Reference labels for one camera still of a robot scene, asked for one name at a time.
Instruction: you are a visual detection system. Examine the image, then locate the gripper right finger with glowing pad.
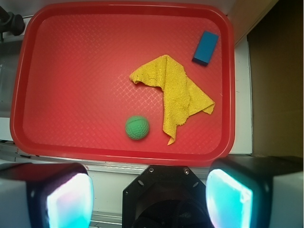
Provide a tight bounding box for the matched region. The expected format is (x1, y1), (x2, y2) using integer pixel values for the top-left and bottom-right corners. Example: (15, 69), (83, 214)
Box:
(206, 156), (304, 228)

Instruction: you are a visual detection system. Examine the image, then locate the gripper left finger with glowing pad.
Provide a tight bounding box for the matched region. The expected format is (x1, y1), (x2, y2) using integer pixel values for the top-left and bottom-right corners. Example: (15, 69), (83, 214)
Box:
(0, 163), (94, 228)

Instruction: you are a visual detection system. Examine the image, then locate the blue rectangular block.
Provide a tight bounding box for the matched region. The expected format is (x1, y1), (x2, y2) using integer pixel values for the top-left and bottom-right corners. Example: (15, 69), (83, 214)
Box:
(192, 31), (219, 66)

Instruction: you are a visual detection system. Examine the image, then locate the yellow microfiber cloth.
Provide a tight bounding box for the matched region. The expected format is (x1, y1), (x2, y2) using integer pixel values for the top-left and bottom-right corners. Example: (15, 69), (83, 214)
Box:
(129, 55), (215, 145)

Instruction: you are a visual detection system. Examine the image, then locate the green dimpled ball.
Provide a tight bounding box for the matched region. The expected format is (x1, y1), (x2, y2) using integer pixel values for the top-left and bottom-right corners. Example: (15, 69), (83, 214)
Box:
(125, 115), (150, 140)

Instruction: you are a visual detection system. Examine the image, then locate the red plastic tray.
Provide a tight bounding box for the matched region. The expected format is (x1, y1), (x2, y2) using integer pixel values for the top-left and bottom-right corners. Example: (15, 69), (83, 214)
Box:
(10, 1), (235, 167)

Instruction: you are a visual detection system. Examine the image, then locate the brown cardboard box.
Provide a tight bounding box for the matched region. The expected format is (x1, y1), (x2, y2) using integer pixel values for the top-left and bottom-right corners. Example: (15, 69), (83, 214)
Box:
(228, 0), (304, 157)

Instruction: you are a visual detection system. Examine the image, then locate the black clamp knob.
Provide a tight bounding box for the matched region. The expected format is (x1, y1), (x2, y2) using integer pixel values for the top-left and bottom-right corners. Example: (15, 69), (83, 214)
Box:
(0, 7), (25, 36)

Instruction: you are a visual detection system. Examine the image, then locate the black octagonal mount plate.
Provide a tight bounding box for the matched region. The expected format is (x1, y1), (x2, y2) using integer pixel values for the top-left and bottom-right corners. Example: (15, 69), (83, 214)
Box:
(122, 165), (213, 228)

